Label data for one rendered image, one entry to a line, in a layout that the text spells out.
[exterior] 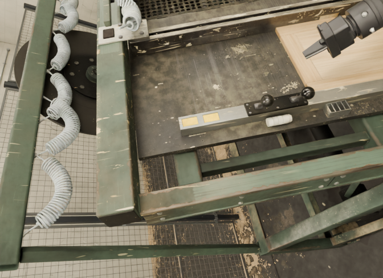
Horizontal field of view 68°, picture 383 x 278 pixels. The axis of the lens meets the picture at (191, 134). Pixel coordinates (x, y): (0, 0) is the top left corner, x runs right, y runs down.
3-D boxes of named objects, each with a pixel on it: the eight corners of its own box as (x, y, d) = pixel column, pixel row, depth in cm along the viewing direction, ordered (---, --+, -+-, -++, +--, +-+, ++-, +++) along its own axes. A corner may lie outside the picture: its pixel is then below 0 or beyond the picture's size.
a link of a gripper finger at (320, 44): (301, 52, 83) (322, 39, 80) (306, 59, 81) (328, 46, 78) (300, 49, 82) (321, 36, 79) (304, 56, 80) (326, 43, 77)
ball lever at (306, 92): (299, 104, 93) (318, 97, 80) (288, 106, 93) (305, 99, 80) (297, 93, 93) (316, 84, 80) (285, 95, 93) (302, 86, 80)
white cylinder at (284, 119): (268, 129, 93) (291, 124, 93) (269, 123, 90) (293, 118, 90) (264, 121, 94) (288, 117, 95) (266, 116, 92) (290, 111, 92)
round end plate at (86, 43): (170, 138, 158) (-1, 116, 120) (166, 143, 162) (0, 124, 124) (154, 45, 201) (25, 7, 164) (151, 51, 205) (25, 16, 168)
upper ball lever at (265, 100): (264, 111, 93) (277, 105, 79) (252, 113, 93) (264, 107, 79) (261, 100, 93) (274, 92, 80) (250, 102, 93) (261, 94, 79)
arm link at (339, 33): (327, 41, 72) (377, 10, 67) (311, 19, 77) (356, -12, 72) (338, 66, 81) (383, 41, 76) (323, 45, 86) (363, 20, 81)
